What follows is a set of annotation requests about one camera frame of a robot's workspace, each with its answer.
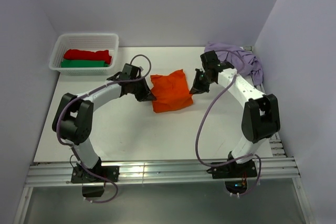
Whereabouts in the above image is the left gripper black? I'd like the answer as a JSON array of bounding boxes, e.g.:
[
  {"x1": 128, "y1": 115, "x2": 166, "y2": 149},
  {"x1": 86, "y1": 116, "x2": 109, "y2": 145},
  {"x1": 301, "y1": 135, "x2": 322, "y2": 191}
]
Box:
[{"x1": 130, "y1": 77, "x2": 156, "y2": 102}]

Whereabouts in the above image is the white plastic basket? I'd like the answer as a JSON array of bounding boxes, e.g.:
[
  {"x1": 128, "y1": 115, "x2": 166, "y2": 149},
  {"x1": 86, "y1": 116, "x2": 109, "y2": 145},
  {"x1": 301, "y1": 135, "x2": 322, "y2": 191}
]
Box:
[{"x1": 49, "y1": 33, "x2": 119, "y2": 76}]

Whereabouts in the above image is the aluminium rail frame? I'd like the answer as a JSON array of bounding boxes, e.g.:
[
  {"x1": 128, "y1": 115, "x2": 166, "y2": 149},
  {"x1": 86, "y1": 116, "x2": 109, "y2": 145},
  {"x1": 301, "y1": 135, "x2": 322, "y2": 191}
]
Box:
[{"x1": 13, "y1": 47, "x2": 316, "y2": 224}]

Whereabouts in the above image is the orange t shirt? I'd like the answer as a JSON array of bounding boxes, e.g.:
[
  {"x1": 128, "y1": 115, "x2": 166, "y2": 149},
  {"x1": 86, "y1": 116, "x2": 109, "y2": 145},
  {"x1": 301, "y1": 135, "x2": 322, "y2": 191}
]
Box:
[{"x1": 150, "y1": 69, "x2": 194, "y2": 113}]

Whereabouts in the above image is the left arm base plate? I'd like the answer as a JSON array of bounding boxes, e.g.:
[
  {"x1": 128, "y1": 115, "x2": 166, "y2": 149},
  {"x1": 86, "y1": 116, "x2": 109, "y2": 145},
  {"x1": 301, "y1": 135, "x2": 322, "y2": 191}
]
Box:
[{"x1": 70, "y1": 166, "x2": 119, "y2": 184}]

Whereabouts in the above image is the lilac t shirt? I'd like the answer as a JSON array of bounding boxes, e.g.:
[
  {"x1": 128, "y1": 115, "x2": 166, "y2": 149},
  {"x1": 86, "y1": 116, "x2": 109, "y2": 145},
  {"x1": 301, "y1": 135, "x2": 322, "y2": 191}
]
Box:
[{"x1": 204, "y1": 42, "x2": 263, "y2": 86}]

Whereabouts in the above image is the red rolled t shirt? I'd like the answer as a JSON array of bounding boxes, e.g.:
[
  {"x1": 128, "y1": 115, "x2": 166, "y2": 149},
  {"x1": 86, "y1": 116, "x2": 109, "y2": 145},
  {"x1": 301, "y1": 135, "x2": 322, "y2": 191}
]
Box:
[{"x1": 64, "y1": 49, "x2": 112, "y2": 64}]

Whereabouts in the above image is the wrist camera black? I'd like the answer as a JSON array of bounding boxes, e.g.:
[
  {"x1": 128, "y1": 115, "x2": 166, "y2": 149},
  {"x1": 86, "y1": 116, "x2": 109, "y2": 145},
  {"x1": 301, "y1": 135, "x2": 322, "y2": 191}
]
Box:
[
  {"x1": 200, "y1": 51, "x2": 235, "y2": 72},
  {"x1": 107, "y1": 63, "x2": 142, "y2": 82}
]

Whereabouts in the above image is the green rolled t shirt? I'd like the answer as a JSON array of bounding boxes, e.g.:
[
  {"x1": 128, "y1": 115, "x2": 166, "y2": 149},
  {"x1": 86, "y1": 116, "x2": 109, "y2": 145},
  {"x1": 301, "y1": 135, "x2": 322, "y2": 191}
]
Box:
[{"x1": 61, "y1": 59, "x2": 109, "y2": 68}]

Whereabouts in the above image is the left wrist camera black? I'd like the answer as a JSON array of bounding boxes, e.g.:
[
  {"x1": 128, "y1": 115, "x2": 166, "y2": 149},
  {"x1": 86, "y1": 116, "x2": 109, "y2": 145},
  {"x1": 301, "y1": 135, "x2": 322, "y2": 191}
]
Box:
[{"x1": 107, "y1": 63, "x2": 142, "y2": 82}]

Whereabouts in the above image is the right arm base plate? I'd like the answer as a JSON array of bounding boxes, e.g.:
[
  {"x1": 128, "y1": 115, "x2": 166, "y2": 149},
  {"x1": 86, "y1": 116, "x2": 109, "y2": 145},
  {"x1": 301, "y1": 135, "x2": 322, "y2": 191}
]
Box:
[{"x1": 207, "y1": 160, "x2": 257, "y2": 179}]

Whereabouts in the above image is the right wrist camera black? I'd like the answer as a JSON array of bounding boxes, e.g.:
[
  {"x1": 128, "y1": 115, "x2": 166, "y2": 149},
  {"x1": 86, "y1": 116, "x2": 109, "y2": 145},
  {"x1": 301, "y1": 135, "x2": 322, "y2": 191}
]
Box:
[{"x1": 200, "y1": 51, "x2": 235, "y2": 72}]

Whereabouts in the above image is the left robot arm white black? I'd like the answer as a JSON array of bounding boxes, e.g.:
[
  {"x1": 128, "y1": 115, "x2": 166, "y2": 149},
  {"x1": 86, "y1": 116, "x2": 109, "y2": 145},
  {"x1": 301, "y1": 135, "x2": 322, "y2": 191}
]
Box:
[{"x1": 52, "y1": 79, "x2": 156, "y2": 182}]

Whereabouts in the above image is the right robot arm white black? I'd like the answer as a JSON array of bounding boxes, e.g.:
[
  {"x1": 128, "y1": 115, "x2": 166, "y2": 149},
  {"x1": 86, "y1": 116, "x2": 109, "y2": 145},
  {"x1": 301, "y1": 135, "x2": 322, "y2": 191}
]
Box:
[{"x1": 190, "y1": 69, "x2": 280, "y2": 177}]

